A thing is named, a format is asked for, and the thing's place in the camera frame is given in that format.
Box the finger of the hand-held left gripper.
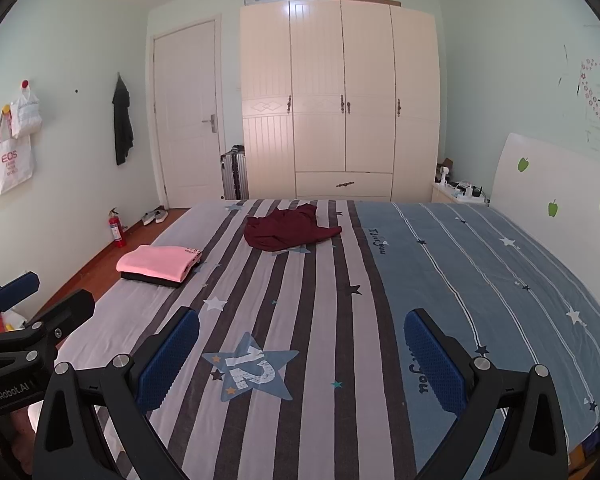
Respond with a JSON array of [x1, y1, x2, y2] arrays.
[[10, 289, 97, 361], [0, 271, 40, 333]]

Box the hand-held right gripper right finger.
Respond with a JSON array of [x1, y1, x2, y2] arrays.
[[404, 308, 570, 480]]

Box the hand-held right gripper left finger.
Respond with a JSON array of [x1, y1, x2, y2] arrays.
[[32, 306, 201, 480]]

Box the maroon shirt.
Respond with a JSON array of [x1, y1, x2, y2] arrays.
[[244, 204, 343, 253]]

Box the black folded garment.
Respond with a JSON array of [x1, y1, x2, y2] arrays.
[[120, 260, 201, 289]]

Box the red fire extinguisher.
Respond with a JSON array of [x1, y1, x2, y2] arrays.
[[108, 207, 128, 249]]

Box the pink folded garment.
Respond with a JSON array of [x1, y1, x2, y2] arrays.
[[117, 245, 202, 282]]

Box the bed with striped sheet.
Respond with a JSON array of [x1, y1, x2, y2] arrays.
[[27, 198, 600, 480]]

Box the white tote bag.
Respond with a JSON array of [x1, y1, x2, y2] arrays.
[[0, 110, 35, 198]]

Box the white bedside table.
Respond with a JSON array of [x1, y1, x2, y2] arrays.
[[431, 181, 491, 206]]

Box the ribbed grey suitcase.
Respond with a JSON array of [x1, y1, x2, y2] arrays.
[[221, 152, 238, 201], [231, 145, 250, 200]]

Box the dark hanging garment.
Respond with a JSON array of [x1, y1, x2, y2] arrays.
[[112, 73, 135, 166]]

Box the white headboard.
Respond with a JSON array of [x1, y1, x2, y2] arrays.
[[489, 132, 600, 241]]

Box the white door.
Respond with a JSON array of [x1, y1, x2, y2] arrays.
[[152, 21, 224, 209]]

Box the cream wardrobe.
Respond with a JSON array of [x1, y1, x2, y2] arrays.
[[239, 0, 442, 202]]

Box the pink flower wall stickers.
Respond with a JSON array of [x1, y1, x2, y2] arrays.
[[577, 45, 600, 161]]

